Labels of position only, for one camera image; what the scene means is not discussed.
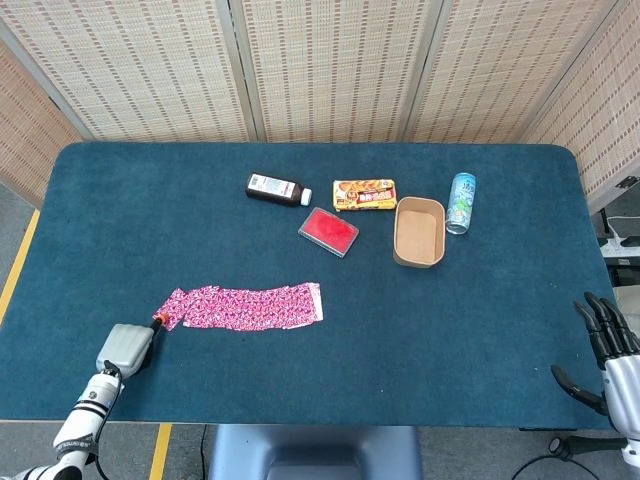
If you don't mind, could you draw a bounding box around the black floor cable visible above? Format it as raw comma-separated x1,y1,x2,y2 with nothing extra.
509,451,604,480

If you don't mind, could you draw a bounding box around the yellow snack packet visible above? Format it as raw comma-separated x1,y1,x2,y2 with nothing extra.
332,178,400,212

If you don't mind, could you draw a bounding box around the blue felt table mat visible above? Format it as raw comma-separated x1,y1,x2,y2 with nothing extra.
0,142,629,431

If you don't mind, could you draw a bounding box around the brown bottle with white cap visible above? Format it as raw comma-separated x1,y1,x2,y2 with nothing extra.
244,172,314,208

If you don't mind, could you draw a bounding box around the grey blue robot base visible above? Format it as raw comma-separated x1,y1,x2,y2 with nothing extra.
207,424,424,480

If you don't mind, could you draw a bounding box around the pink patterned snack strip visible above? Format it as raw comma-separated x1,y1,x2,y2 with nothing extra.
180,282,325,332

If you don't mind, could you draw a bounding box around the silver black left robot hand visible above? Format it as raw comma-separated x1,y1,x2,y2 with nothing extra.
95,312,171,377

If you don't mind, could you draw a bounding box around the light blue drink can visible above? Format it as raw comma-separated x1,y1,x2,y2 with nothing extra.
445,172,478,236

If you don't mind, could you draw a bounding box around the white plastic adapter with cable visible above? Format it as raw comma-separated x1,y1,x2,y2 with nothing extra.
598,234,640,259

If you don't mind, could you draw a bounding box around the black caster frame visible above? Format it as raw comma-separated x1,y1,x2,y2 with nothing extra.
547,433,626,462

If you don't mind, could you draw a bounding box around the woven bamboo screen panel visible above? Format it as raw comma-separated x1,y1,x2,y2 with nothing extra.
404,0,629,146
0,39,84,209
229,0,446,145
524,0,640,214
0,0,251,144

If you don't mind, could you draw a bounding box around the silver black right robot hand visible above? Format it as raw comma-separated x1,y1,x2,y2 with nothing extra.
550,292,640,441

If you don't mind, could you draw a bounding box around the brown paper box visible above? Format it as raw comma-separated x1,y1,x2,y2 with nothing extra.
392,196,447,270

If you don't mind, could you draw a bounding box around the red ink stamp pad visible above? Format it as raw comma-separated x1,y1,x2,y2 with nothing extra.
297,207,360,259

